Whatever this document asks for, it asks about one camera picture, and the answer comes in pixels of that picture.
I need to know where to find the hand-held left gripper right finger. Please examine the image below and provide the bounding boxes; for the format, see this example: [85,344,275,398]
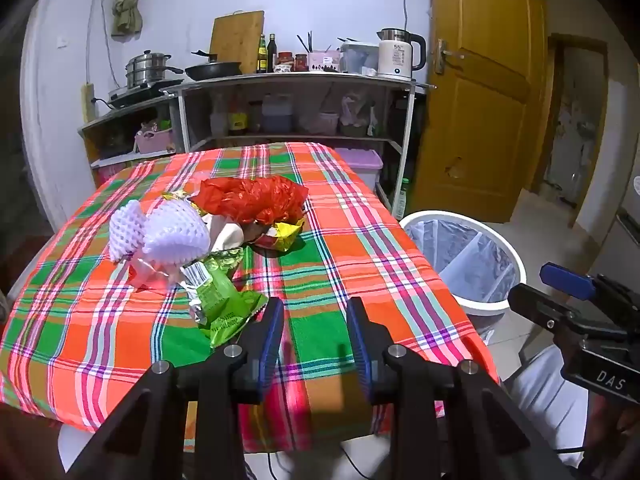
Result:
[346,296,576,480]

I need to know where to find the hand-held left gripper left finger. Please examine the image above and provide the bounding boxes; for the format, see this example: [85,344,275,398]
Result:
[65,296,286,480]

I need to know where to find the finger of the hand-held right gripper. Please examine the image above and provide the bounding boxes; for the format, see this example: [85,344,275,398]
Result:
[540,262,596,299]
[508,283,581,334]

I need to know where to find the white trash bin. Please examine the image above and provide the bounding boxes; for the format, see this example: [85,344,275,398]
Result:
[400,210,529,317]

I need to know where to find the gold snack wrapper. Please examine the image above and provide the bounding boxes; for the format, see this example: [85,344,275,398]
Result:
[250,217,306,252]

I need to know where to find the white paper bag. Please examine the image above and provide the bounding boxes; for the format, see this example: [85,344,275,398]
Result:
[205,215,246,254]

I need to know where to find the pale grey cloth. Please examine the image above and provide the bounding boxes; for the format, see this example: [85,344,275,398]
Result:
[504,345,592,463]

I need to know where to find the plaid tablecloth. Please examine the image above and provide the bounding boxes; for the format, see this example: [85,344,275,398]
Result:
[0,141,501,453]

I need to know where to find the white foam fruit net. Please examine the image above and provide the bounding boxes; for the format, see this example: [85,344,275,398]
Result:
[109,200,151,264]
[142,199,211,267]

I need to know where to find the red plastic bag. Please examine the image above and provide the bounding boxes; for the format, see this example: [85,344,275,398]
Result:
[190,176,310,226]

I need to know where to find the green glass bottle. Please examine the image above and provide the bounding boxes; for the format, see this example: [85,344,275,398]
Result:
[394,177,412,221]

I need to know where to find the yellow wooden door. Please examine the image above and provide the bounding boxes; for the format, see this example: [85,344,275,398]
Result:
[407,0,549,224]

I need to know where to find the purple lid storage box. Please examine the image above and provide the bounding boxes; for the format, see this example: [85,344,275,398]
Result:
[337,149,385,194]

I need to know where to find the yellow seasoning bottle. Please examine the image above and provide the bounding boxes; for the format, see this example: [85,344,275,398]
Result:
[229,92,249,134]

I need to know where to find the dark oil jug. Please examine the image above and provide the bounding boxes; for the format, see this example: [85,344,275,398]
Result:
[261,95,295,134]

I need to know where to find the pink patterned box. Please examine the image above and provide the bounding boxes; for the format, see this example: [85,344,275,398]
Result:
[95,162,131,186]

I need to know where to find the pink plastic basket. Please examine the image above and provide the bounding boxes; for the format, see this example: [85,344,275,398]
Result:
[135,127,175,155]

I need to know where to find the pink plastic bags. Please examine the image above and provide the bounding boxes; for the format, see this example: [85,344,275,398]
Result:
[340,92,374,129]

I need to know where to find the metal kitchen rack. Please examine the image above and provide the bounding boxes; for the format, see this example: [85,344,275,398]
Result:
[162,71,431,221]

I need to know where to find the white electric kettle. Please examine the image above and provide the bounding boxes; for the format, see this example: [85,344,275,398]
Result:
[376,28,427,81]

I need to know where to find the wooden shelf unit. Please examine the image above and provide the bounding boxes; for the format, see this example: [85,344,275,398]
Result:
[77,95,181,188]

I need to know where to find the black frying pan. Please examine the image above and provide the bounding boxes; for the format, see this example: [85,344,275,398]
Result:
[185,50,244,82]

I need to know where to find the black induction cooker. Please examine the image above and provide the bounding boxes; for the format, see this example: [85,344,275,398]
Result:
[107,79,185,109]

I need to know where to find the pink utensil holder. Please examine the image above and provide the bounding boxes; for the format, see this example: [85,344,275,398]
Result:
[306,50,342,74]

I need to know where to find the grey clear container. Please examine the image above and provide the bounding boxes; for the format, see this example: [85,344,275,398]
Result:
[340,42,380,75]

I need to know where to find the steel steamer pot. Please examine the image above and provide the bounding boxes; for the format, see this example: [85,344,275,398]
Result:
[125,50,185,90]

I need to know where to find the yellow power strip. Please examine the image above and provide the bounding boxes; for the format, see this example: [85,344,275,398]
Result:
[81,82,96,124]

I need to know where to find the wooden cutting board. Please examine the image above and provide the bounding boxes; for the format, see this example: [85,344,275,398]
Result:
[209,10,265,75]

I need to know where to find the brown door frame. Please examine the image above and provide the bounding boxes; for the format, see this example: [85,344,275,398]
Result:
[530,32,609,231]

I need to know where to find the metal door handle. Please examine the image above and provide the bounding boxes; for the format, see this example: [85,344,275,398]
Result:
[433,38,465,75]

